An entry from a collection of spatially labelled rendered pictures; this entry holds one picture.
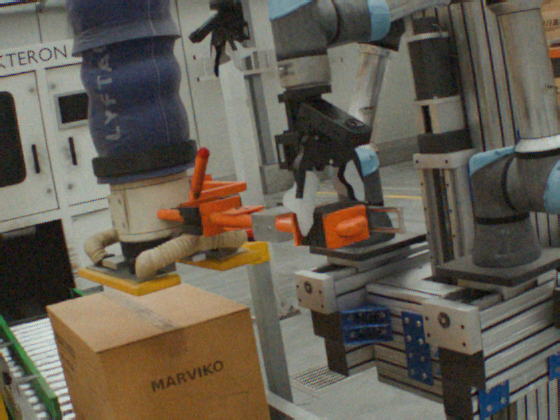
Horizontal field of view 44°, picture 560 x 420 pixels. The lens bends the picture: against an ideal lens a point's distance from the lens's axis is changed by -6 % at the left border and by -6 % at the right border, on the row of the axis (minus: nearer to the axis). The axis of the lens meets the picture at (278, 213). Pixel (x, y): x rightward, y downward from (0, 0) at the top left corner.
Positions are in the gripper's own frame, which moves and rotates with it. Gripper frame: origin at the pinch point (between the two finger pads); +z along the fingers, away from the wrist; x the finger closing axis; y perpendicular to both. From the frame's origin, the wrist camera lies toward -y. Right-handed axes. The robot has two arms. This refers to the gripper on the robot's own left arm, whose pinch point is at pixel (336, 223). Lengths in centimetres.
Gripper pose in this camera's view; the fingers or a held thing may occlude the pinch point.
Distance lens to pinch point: 107.2
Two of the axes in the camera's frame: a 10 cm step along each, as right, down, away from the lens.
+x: -8.0, 2.1, -5.5
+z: 1.5, 9.8, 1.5
